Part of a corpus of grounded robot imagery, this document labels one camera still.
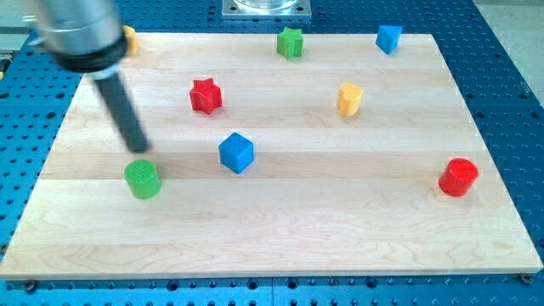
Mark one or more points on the yellow block behind arm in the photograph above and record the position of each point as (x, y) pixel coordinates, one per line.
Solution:
(132, 40)

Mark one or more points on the blue cube block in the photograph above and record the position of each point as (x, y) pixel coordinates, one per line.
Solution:
(236, 153)

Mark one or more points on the wooden board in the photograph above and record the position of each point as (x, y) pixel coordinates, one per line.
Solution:
(325, 194)

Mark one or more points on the red star block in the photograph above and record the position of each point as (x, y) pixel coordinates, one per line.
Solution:
(205, 96)

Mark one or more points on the yellow heart block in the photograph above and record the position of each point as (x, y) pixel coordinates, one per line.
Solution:
(348, 100)

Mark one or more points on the green star block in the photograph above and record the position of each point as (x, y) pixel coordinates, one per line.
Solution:
(289, 43)

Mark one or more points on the green cylinder block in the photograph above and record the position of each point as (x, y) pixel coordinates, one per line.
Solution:
(142, 179)

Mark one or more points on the black pusher rod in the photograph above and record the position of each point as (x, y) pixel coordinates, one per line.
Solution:
(121, 111)

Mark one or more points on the blue triangle block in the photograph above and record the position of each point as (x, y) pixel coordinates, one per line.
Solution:
(388, 37)

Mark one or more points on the red cylinder block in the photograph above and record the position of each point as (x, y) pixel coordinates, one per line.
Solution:
(458, 177)

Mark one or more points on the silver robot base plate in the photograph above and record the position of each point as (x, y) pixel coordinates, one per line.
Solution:
(242, 9)

